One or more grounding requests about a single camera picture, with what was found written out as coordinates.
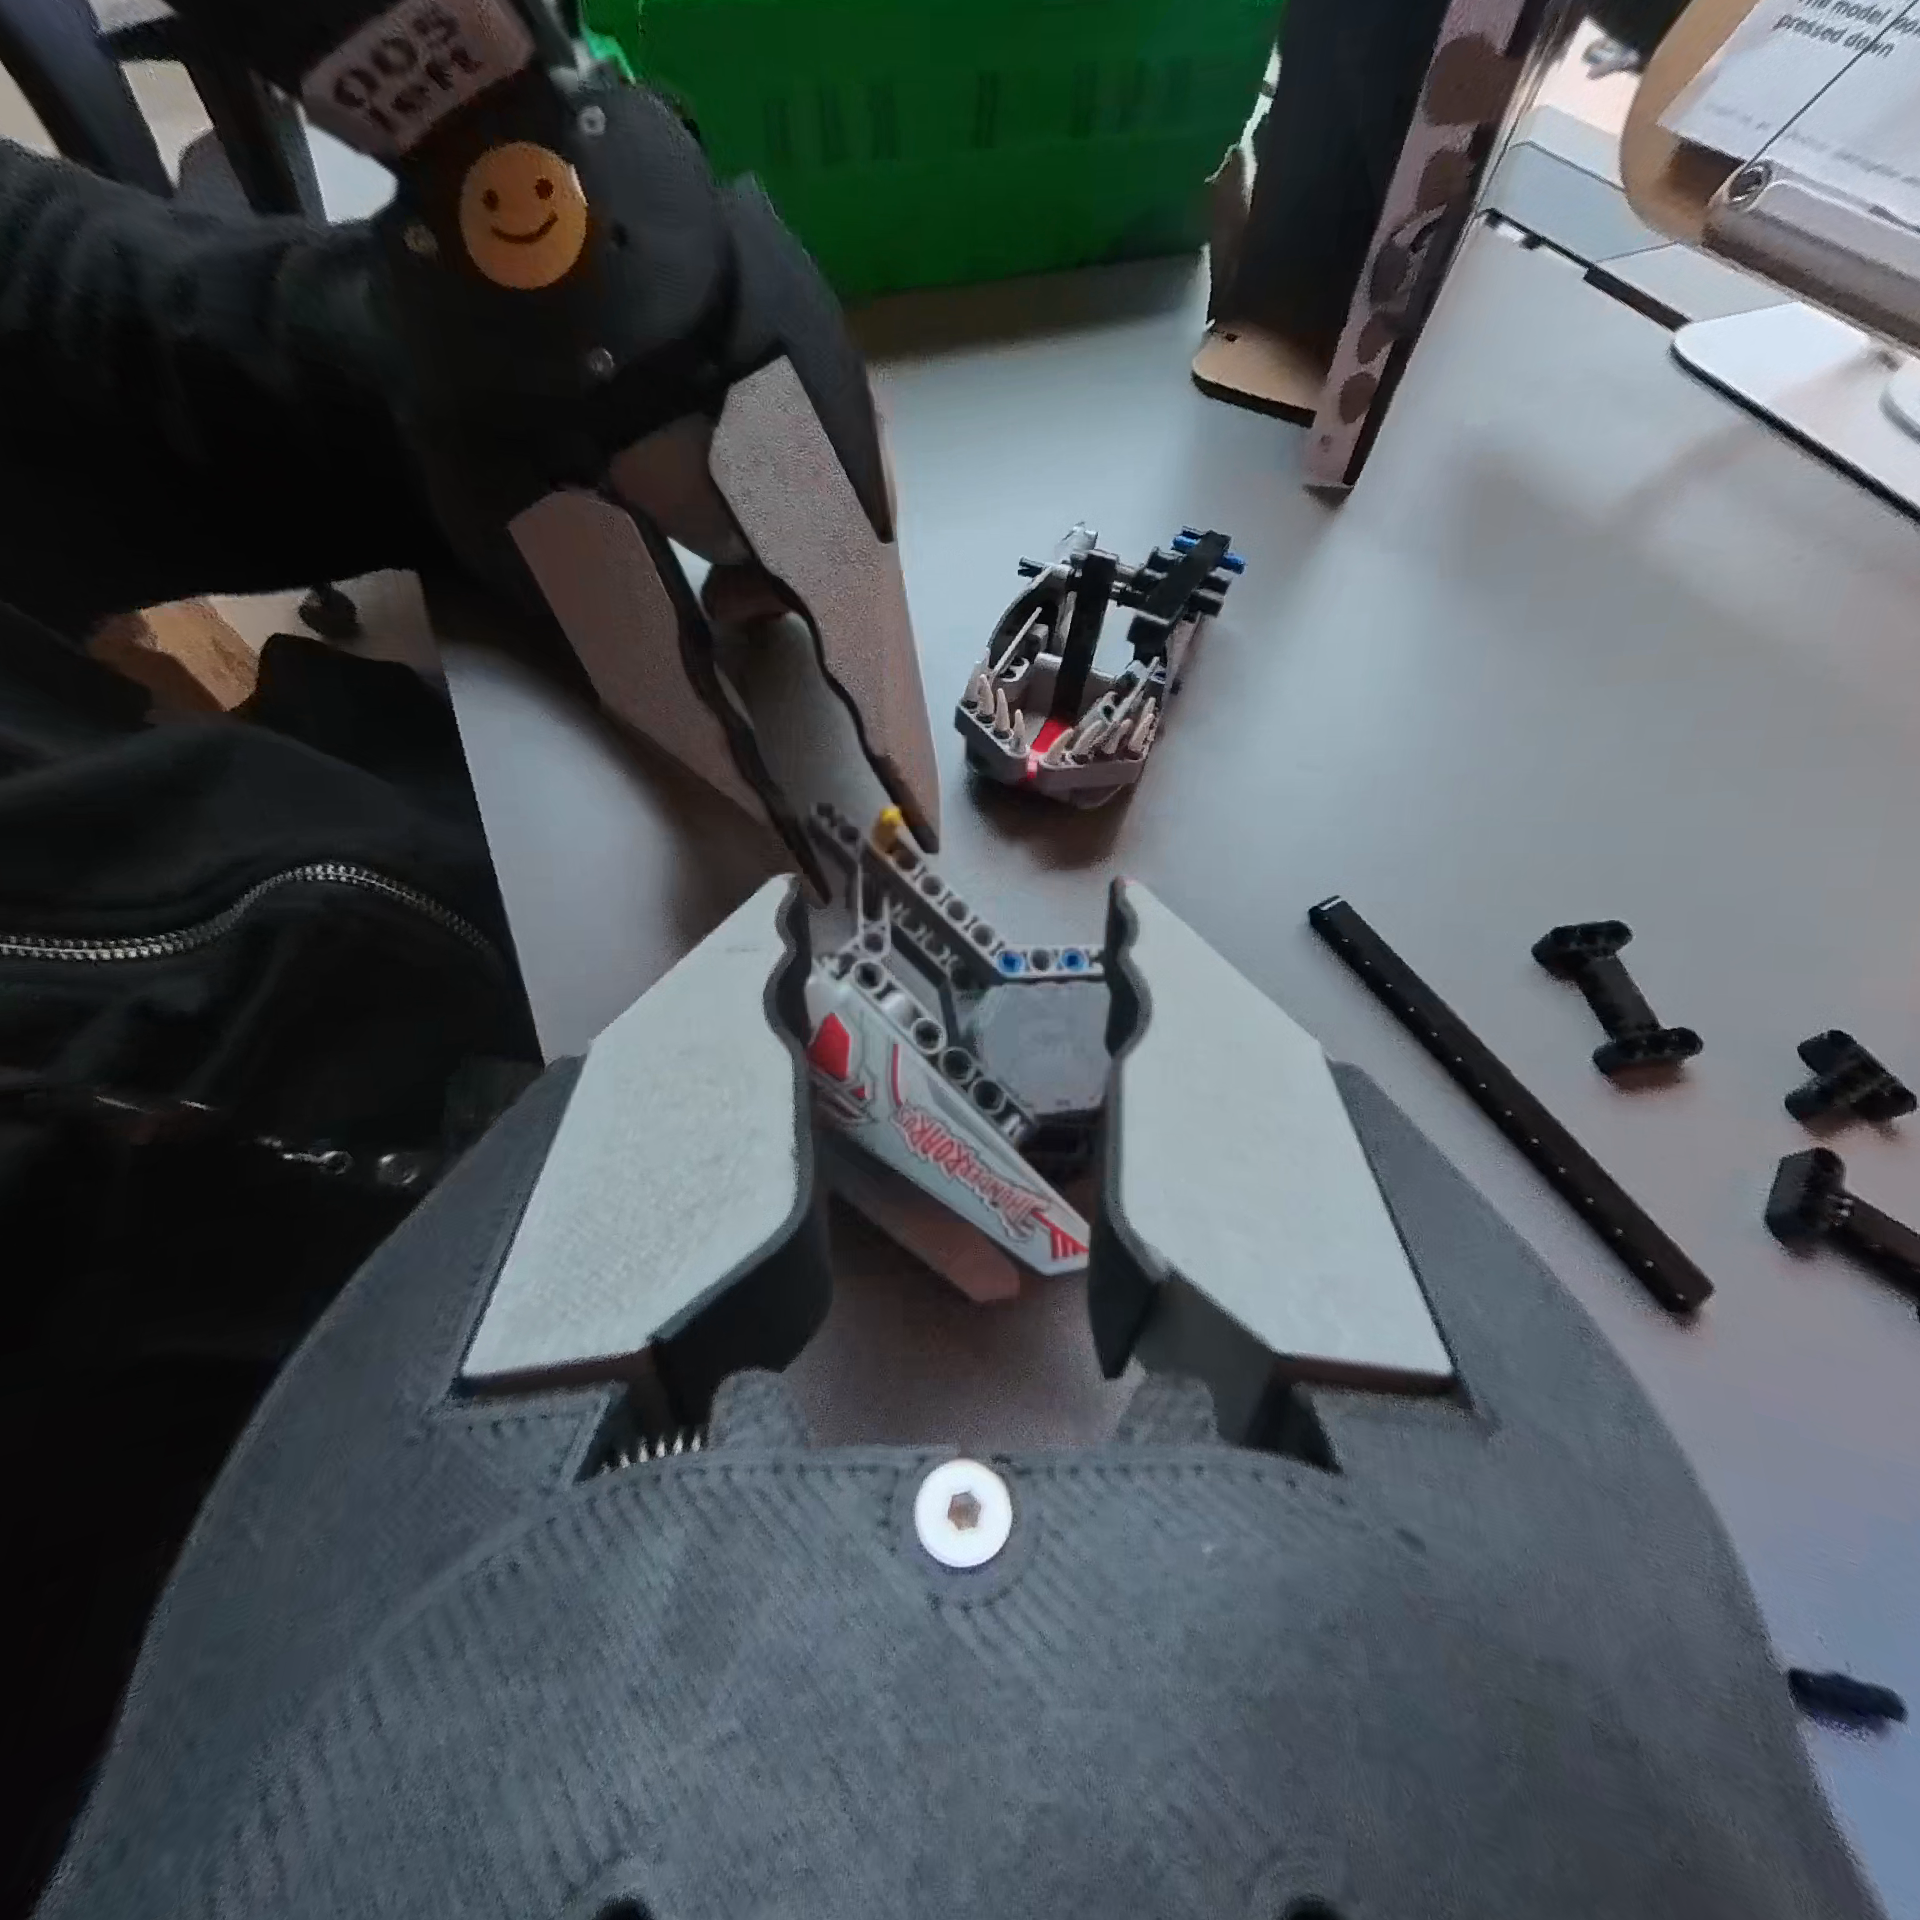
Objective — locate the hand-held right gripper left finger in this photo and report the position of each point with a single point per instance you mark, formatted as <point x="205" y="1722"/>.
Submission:
<point x="660" y="1184"/>

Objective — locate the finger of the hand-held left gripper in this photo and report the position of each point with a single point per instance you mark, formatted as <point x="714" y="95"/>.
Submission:
<point x="840" y="524"/>
<point x="631" y="630"/>

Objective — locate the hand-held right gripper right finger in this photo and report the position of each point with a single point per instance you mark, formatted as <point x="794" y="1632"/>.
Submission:
<point x="1274" y="1200"/>

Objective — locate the long black lego tile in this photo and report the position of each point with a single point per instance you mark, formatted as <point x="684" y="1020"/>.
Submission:
<point x="1501" y="1102"/>

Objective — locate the grey toothed lego jaw assembly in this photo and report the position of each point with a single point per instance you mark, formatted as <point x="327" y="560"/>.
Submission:
<point x="1065" y="705"/>

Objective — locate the person's left forearm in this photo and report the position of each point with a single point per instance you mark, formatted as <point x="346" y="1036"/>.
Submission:
<point x="225" y="375"/>

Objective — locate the black lego H connector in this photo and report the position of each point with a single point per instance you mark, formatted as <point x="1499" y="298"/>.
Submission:
<point x="1616" y="999"/>
<point x="1839" y="1215"/>

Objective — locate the black lego angle connector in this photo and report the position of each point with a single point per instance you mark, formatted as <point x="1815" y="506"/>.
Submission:
<point x="1853" y="1076"/>

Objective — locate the black lego pin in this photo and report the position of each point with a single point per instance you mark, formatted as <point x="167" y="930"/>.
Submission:
<point x="1844" y="1695"/>

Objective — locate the person's left hand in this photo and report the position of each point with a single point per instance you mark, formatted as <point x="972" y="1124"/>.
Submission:
<point x="675" y="495"/>

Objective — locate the green plastic bin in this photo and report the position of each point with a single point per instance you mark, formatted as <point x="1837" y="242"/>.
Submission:
<point x="974" y="135"/>

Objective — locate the black office chair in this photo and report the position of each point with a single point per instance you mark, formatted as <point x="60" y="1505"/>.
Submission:
<point x="90" y="74"/>

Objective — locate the open cardboard box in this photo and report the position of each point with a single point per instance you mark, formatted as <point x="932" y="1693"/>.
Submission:
<point x="1350" y="180"/>

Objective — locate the white stand base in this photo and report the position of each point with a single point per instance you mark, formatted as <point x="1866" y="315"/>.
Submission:
<point x="1785" y="369"/>

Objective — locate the printed instruction sheet stand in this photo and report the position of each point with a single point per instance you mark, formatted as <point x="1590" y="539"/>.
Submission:
<point x="1800" y="61"/>

